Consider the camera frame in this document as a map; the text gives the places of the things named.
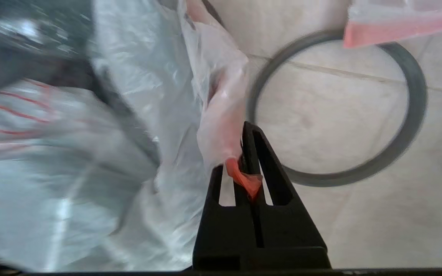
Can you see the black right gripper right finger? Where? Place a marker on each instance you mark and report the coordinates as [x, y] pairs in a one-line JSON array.
[[290, 234]]

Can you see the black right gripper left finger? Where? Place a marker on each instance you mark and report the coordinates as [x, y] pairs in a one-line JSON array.
[[225, 237]]

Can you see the translucent red-print trash bag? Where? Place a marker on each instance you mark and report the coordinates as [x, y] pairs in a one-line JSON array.
[[148, 76]]

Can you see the black round trash bin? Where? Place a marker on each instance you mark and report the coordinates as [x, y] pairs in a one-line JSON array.
[[129, 119]]

